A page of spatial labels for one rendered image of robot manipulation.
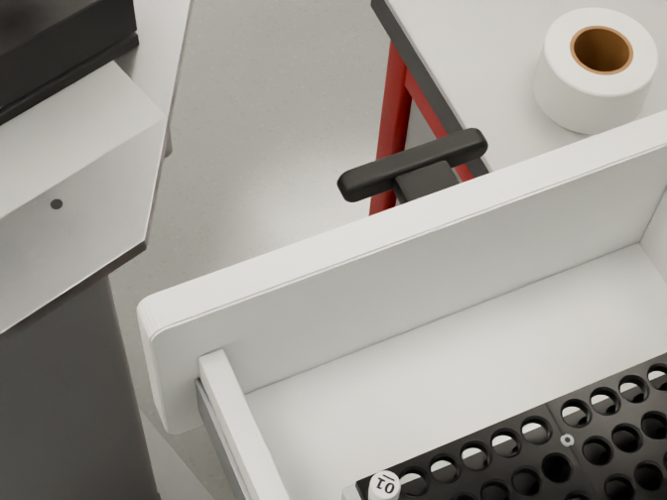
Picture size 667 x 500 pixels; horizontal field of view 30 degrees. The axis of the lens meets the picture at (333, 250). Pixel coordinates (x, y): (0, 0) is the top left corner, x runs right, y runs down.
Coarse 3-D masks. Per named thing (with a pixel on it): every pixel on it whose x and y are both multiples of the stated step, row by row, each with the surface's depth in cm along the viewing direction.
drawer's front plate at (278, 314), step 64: (640, 128) 57; (448, 192) 54; (512, 192) 54; (576, 192) 56; (640, 192) 59; (320, 256) 52; (384, 256) 53; (448, 256) 56; (512, 256) 59; (576, 256) 62; (192, 320) 51; (256, 320) 53; (320, 320) 56; (384, 320) 59; (192, 384) 56; (256, 384) 59
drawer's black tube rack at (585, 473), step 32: (576, 416) 55; (640, 416) 52; (512, 448) 54; (576, 448) 51; (608, 448) 52; (640, 448) 52; (416, 480) 53; (448, 480) 54; (480, 480) 50; (512, 480) 51; (544, 480) 51; (576, 480) 51; (608, 480) 51; (640, 480) 54
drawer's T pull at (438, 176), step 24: (432, 144) 58; (456, 144) 58; (480, 144) 58; (360, 168) 57; (384, 168) 57; (408, 168) 57; (432, 168) 57; (360, 192) 57; (408, 192) 56; (432, 192) 56
